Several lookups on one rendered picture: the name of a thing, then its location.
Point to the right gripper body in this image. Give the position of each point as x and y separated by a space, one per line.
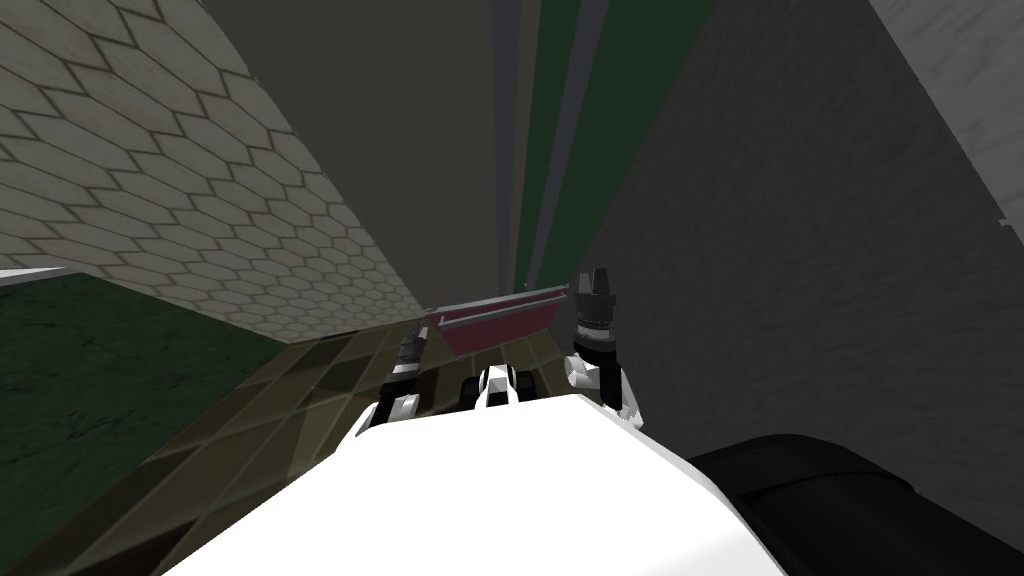
594 306

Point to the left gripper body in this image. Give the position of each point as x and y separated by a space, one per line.
411 349

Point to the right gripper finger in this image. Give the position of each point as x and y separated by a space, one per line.
601 282
585 283

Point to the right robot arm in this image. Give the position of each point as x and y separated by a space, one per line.
832 512

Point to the maroon box with grey rim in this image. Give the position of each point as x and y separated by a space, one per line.
498 324

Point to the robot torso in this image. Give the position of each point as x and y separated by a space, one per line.
496 496

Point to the dark green door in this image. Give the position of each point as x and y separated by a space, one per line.
632 112

